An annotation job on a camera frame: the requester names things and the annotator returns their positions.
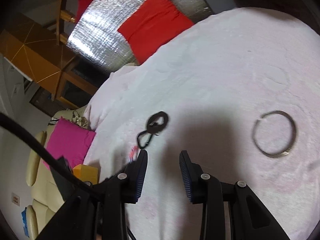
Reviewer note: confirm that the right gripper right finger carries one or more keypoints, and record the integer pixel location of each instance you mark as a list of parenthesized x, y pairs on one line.
[(200, 187)]

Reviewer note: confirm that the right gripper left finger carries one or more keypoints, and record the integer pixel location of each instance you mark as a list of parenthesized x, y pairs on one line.
[(131, 179)]

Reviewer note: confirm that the black scrunchie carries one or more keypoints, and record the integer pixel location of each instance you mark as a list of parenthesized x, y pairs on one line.
[(157, 122)]

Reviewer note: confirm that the metal cuff bangle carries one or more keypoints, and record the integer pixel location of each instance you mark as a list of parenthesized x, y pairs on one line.
[(274, 134)]

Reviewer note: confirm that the orange box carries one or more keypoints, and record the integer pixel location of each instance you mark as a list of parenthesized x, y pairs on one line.
[(86, 173)]

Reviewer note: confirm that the magenta pillow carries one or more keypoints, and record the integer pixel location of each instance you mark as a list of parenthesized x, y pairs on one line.
[(70, 141)]

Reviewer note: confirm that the white pink bedspread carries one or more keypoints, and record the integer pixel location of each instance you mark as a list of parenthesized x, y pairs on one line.
[(214, 81)]

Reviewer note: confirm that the silver foil insulation sheet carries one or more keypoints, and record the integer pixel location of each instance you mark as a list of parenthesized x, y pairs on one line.
[(96, 38)]

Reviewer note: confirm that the wooden cabinet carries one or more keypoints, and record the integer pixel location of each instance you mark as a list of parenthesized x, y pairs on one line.
[(32, 49)]

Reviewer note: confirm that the red pillow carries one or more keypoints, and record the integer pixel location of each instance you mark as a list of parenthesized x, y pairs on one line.
[(155, 23)]

